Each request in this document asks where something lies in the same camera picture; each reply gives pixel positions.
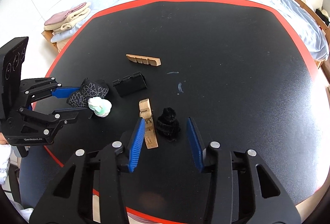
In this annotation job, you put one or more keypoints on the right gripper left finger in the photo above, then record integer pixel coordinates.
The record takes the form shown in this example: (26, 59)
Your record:
(68, 197)

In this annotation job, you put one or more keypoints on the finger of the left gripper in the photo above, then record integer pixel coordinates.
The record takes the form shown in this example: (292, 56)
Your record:
(47, 124)
(37, 89)

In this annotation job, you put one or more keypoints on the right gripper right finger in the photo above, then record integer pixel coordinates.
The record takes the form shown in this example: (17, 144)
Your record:
(243, 189)

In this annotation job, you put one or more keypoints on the black patterned sock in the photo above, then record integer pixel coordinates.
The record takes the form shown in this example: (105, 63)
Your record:
(88, 89)

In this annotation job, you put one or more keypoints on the green white sock ball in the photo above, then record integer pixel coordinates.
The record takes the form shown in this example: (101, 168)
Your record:
(101, 107)

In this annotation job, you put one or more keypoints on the black small box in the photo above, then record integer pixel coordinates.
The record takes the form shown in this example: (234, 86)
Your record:
(130, 84)

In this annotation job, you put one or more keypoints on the wooden clothespin piece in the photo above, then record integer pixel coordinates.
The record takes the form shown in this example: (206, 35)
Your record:
(150, 134)

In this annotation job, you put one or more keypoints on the black fuzzy scrunchie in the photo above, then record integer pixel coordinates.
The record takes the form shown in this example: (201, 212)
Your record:
(167, 125)

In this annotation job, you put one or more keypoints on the long wooden notched block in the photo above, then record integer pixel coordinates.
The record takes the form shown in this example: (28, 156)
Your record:
(146, 60)

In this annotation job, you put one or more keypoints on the person left hand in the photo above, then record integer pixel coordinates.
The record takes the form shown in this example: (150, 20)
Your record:
(3, 140)

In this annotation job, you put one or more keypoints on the person blue trouser leg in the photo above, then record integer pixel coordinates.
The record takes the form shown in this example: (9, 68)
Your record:
(37, 169)

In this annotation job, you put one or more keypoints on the folded pink beige blankets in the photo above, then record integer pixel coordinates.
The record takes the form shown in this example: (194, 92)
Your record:
(66, 20)

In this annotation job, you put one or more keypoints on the red black table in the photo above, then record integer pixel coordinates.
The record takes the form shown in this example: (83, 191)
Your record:
(236, 67)

